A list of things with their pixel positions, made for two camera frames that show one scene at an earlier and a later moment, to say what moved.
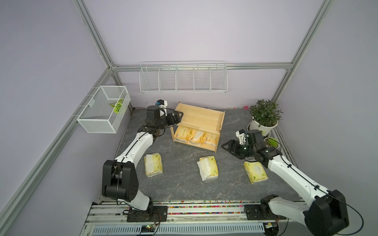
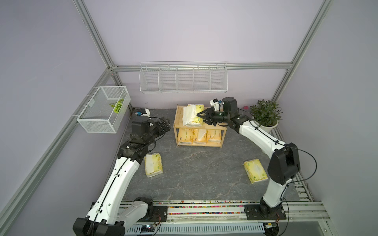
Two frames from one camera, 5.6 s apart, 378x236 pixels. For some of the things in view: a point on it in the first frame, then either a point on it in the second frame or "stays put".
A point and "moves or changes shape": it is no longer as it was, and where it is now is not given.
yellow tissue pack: [208, 167] → [189, 117]
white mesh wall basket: [104, 113] stays put
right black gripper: [235, 149] → [209, 115]
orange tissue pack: [209, 139] moves or changes shape
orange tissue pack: [197, 137] moves or changes shape
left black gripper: [177, 120] → [167, 126]
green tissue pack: [153, 164] stays put
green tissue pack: [255, 171] stays put
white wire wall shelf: [183, 77] stays put
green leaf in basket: [117, 105] stays put
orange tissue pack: [184, 134] moves or changes shape
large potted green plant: [266, 115] stays put
